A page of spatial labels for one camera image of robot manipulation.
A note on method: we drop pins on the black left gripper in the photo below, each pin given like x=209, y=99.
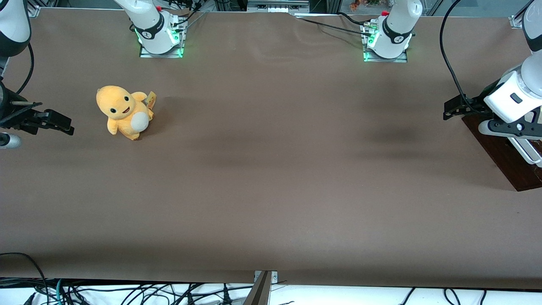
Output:
x=479, y=101

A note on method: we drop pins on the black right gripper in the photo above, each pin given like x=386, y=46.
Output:
x=9, y=115

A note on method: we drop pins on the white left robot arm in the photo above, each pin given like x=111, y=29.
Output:
x=394, y=29

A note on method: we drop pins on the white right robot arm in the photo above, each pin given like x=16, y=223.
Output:
x=150, y=25

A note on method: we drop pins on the dark wooden drawer cabinet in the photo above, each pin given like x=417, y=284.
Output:
x=534, y=180

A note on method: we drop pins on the thin grey rod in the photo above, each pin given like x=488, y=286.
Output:
x=25, y=103

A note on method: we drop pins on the yellow plush toy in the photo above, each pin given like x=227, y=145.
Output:
x=123, y=110

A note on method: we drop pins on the orange toy figure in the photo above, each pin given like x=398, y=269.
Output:
x=355, y=5

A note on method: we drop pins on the brown table cover sheet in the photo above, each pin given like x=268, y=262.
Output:
x=271, y=169

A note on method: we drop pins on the grey equipment box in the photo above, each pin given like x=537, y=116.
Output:
x=277, y=6

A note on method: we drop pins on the white floor sheet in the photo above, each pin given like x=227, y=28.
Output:
x=338, y=296

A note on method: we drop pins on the grey metal pole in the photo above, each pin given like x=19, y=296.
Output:
x=260, y=292

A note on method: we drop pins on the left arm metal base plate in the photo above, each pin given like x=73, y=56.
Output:
x=398, y=60

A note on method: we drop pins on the aluminium corner bracket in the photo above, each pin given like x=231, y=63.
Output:
x=515, y=21
x=33, y=10

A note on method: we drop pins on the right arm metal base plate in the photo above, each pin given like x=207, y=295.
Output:
x=169, y=54

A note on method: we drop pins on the silver metal bracket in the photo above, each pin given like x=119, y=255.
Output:
x=275, y=276

